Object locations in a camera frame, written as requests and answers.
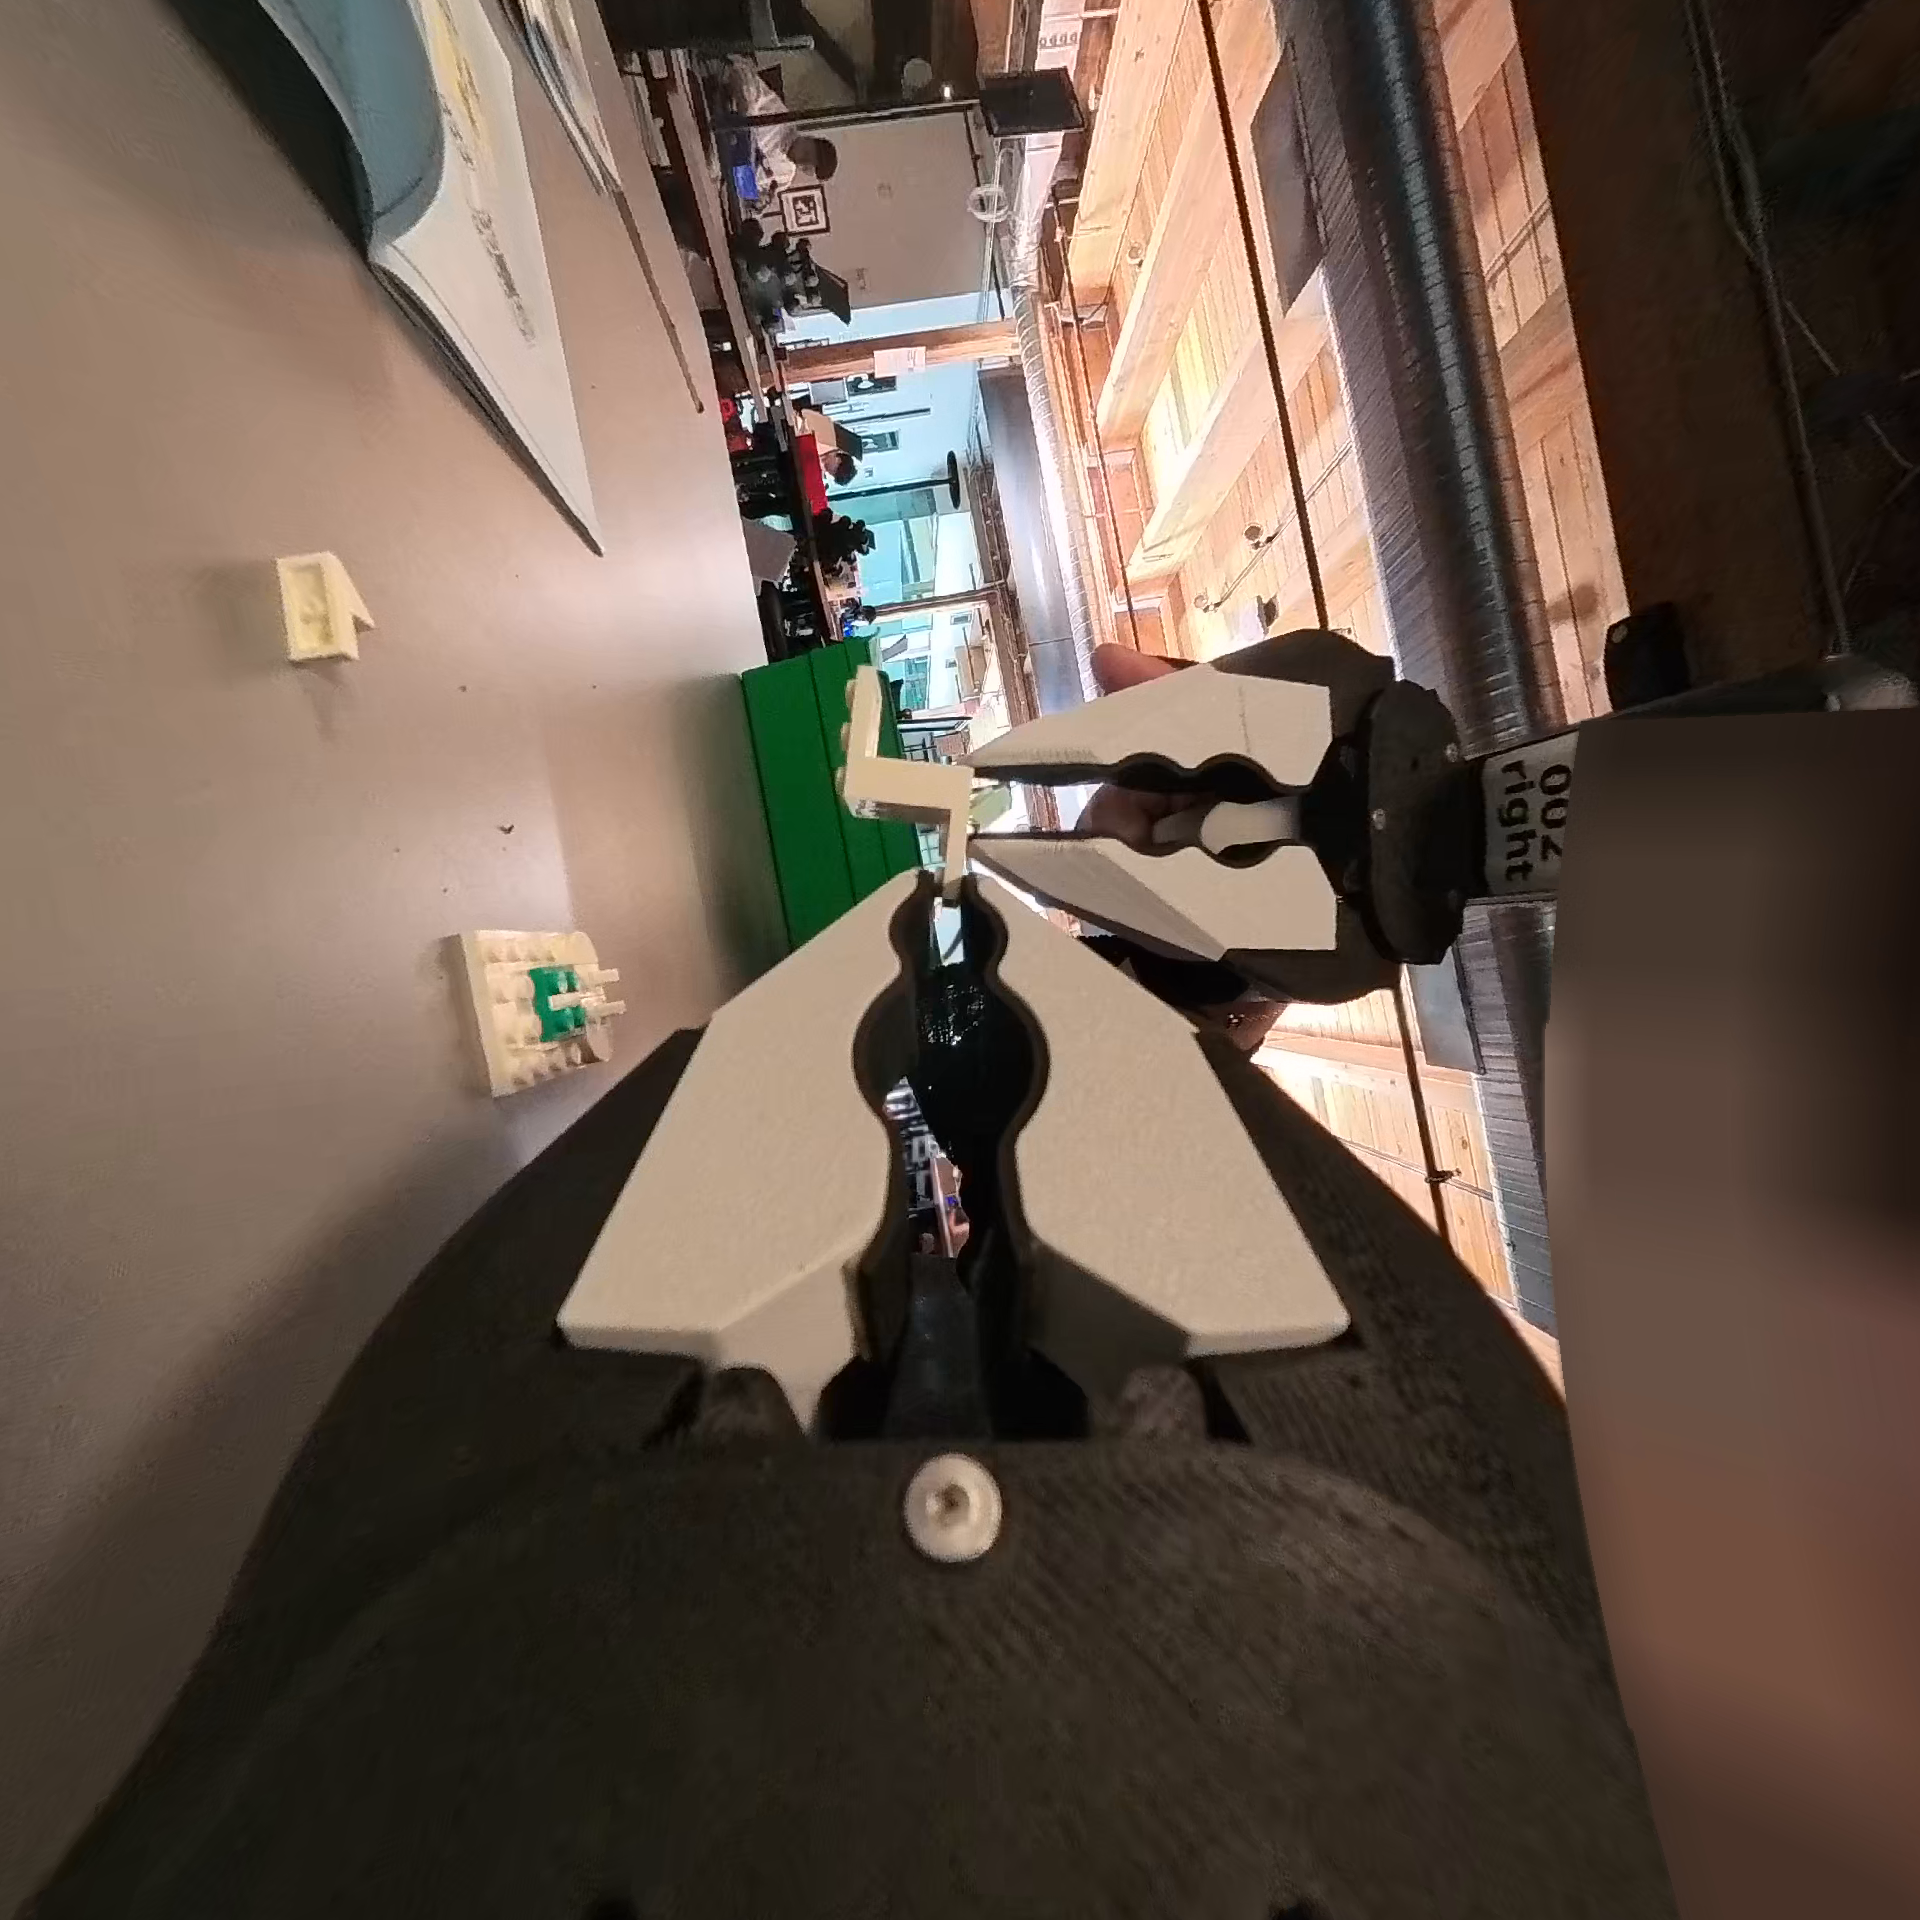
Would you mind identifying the spiral metal ventilation duct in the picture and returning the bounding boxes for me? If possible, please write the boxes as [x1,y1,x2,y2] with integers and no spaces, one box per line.
[1288,0,1568,1343]

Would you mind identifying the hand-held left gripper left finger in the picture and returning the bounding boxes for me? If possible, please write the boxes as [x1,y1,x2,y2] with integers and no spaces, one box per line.
[555,871,922,1437]

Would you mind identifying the black hanging speaker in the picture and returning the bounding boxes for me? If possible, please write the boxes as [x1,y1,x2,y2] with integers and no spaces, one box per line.
[983,66,1086,140]

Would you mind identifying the green plastic storage bin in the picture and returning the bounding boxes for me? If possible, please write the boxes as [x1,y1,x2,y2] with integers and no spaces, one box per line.
[738,641,962,957]

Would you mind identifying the lego instruction booklet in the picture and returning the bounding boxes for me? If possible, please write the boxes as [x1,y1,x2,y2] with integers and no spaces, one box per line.
[163,0,627,559]

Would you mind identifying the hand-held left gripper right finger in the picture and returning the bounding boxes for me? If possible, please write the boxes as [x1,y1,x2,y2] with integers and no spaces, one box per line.
[960,878,1352,1396]

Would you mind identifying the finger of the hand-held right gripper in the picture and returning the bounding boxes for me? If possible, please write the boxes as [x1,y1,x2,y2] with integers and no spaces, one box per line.
[965,829,1346,966]
[958,656,1340,804]

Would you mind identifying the person's right hand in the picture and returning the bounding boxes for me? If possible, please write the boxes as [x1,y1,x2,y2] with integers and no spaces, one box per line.
[1083,641,1210,854]

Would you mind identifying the white stepped lego bracket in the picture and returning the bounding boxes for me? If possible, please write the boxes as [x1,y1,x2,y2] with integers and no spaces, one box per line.
[836,663,995,905]

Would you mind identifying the small white lego piece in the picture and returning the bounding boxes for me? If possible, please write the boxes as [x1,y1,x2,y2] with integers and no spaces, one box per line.
[274,551,376,665]

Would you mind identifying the white lego plate green tile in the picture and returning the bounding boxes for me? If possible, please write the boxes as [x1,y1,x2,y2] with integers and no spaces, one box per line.
[442,928,627,1098]

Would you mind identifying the white partition panel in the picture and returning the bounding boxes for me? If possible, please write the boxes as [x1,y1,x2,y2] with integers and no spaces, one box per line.
[786,105,995,325]

